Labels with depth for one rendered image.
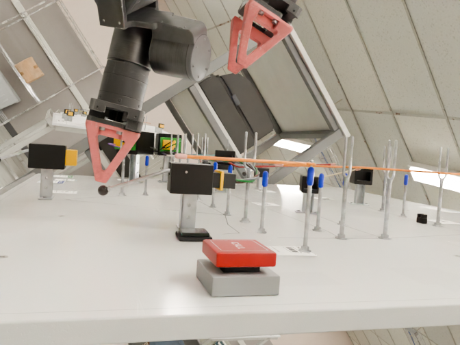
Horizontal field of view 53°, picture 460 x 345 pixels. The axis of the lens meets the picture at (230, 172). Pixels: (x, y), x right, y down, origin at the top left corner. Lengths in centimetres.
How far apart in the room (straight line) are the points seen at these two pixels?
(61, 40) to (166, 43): 752
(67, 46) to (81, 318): 781
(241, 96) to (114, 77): 113
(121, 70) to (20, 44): 751
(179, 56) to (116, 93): 9
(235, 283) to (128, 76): 32
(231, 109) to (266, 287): 134
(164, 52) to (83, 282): 30
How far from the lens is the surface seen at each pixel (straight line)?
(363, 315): 38
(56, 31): 810
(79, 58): 807
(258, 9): 61
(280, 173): 166
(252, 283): 37
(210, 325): 33
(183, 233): 55
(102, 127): 59
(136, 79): 59
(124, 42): 60
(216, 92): 166
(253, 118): 170
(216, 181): 61
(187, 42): 56
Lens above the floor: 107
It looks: 11 degrees up
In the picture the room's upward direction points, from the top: 56 degrees clockwise
